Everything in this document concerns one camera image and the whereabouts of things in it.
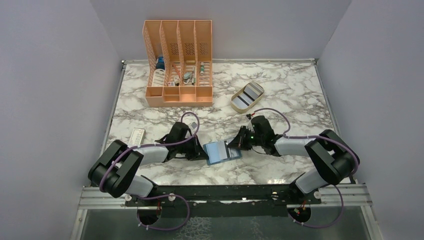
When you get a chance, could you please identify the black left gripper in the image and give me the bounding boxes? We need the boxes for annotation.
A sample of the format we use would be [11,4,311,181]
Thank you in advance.
[176,134,209,161]

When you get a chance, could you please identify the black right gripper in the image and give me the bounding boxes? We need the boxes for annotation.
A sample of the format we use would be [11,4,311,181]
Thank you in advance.
[227,125,264,151]

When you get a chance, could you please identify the blue leather card holder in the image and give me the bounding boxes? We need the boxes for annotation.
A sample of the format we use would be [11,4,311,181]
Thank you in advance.
[203,138,242,166]

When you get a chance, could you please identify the stack of credit cards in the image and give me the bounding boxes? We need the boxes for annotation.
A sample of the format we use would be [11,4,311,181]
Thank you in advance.
[233,82,264,111]

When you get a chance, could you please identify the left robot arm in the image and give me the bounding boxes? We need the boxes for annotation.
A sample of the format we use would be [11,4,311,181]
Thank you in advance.
[87,121,209,206]

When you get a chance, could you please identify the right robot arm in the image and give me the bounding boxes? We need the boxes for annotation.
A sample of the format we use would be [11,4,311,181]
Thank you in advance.
[227,115,360,204]

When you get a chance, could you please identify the white red card box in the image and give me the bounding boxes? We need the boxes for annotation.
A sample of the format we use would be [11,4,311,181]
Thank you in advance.
[128,128,146,147]

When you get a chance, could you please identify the beige oval tray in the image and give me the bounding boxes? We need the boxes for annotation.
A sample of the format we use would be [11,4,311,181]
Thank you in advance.
[230,81,266,114]

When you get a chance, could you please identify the white green glue stick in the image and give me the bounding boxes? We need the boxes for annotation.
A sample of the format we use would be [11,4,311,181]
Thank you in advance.
[199,62,205,76]

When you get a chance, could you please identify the blue white bottle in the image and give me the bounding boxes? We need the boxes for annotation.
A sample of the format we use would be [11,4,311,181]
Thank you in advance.
[155,55,166,70]

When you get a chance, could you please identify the orange plastic desk organizer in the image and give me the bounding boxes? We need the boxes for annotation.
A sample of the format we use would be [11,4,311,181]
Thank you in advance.
[142,19,213,108]

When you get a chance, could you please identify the black metal base rail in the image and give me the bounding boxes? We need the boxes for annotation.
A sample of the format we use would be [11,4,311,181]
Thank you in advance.
[78,183,374,211]

